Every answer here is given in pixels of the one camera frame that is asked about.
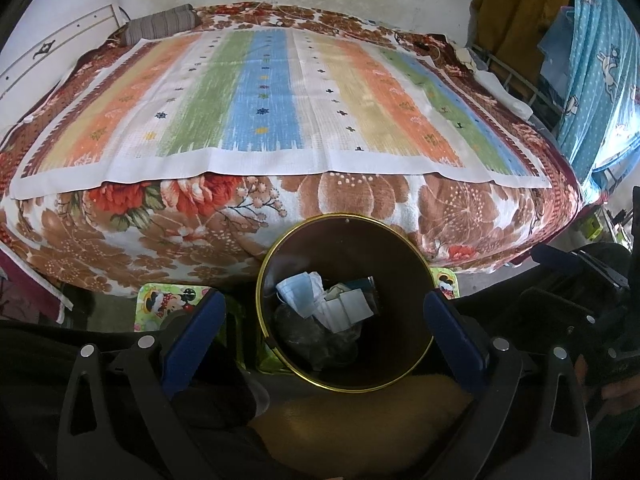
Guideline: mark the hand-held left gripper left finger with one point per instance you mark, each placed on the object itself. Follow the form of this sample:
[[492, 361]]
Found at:
[[192, 340]]

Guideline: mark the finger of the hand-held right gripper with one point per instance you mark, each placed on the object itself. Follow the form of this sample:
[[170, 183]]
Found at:
[[547, 255]]

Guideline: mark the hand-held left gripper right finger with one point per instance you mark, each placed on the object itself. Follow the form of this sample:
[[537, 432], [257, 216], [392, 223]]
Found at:
[[455, 340]]

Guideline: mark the dark trash bin gold rim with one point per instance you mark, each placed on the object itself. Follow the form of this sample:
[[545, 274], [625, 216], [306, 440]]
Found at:
[[400, 275]]

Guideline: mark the green box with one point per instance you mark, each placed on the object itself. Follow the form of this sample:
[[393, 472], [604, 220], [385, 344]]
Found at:
[[365, 284]]

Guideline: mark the white Natural plastic bag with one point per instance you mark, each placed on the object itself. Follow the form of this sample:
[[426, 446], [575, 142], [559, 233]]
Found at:
[[350, 310]]

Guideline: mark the blue face mask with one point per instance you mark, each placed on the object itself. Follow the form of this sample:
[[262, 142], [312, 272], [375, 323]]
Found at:
[[297, 295]]

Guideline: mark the clear plastic bag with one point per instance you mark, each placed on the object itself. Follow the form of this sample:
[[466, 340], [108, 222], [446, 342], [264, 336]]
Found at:
[[310, 340]]

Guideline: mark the person's right hand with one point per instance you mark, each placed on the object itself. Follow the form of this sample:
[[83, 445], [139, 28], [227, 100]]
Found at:
[[617, 392]]

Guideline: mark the green cartoon floor mat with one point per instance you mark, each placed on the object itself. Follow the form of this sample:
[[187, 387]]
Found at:
[[170, 302]]

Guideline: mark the green yellow packet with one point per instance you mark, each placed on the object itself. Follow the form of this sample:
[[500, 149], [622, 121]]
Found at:
[[595, 227]]

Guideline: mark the mustard brown cloth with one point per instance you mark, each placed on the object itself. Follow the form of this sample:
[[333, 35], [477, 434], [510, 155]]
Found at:
[[360, 425]]

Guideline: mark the white cloth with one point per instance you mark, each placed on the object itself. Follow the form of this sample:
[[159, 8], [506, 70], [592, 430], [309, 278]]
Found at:
[[500, 92]]

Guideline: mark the maroon cloth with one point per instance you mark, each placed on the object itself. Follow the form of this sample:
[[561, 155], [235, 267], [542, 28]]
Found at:
[[25, 285]]

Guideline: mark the blue printed cloth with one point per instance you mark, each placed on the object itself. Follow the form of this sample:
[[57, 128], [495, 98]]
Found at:
[[600, 85]]

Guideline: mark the floral bed blanket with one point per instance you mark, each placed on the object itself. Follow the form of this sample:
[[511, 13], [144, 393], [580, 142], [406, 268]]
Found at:
[[350, 195]]

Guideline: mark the metal rack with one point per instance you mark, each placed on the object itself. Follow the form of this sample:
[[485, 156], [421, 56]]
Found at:
[[505, 77]]

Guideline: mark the striped colourful mat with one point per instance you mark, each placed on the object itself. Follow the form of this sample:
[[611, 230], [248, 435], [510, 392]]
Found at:
[[200, 110]]

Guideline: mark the mustard hanging garment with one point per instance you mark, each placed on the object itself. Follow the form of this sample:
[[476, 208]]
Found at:
[[520, 5]]

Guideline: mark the grey striped pillow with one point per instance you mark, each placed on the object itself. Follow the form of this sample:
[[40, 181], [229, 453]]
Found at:
[[160, 24]]

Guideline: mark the white headboard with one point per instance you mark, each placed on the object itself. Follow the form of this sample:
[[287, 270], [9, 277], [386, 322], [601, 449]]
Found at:
[[45, 55]]

